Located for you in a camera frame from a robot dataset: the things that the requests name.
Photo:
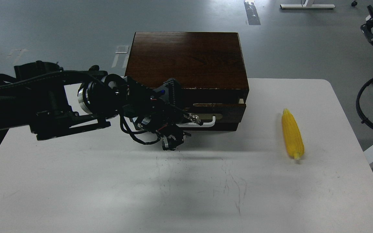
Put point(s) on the dark wooden drawer cabinet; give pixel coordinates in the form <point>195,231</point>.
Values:
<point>208,65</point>

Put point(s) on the wooden drawer with white handle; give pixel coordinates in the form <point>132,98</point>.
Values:
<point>216,116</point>

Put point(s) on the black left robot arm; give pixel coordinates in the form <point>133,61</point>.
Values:
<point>55,102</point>

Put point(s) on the white table leg base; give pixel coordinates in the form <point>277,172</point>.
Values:
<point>307,4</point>

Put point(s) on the yellow corn cob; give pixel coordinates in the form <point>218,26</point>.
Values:
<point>292,137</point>

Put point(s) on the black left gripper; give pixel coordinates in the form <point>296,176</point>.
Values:
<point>158,111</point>

